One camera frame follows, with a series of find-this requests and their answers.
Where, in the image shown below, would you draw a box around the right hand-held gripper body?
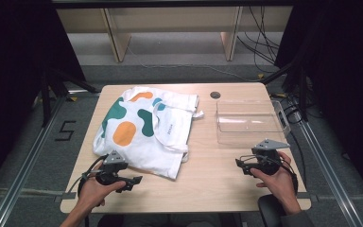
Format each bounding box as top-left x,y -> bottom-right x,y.
247,138 -> 291,177

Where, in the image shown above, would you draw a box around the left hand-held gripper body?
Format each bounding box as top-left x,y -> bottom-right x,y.
82,149 -> 130,186

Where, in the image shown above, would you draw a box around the white tote bag coloured blobs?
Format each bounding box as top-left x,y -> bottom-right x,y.
92,85 -> 205,181

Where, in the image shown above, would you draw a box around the person's left hand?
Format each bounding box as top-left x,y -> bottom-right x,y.
76,175 -> 127,210

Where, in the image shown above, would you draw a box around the person's right hand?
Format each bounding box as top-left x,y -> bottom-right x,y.
250,150 -> 299,206

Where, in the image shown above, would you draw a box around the clear plastic box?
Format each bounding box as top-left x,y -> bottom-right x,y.
215,98 -> 293,147

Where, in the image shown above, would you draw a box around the black chair armrest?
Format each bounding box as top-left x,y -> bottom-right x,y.
257,193 -> 288,227

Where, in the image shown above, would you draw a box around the black metal stand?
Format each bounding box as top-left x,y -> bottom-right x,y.
260,61 -> 310,123
40,66 -> 101,128

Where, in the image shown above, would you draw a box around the black curtain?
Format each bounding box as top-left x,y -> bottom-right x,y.
0,0 -> 87,193
274,0 -> 363,200

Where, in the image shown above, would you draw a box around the light wooden desk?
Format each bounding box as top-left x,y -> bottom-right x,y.
56,5 -> 294,63

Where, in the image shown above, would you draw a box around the left hand-held gripper cable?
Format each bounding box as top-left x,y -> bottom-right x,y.
67,153 -> 109,197

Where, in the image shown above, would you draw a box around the black cables beside table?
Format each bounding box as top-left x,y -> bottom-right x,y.
282,94 -> 308,183

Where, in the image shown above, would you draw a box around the aluminium floor rail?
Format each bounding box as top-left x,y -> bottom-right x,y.
294,118 -> 363,227
0,94 -> 72,227

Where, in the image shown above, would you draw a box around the thin grey floor cable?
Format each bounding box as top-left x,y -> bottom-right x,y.
127,46 -> 263,83

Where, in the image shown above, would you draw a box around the bundle of black cables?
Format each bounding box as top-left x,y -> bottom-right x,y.
235,5 -> 282,74

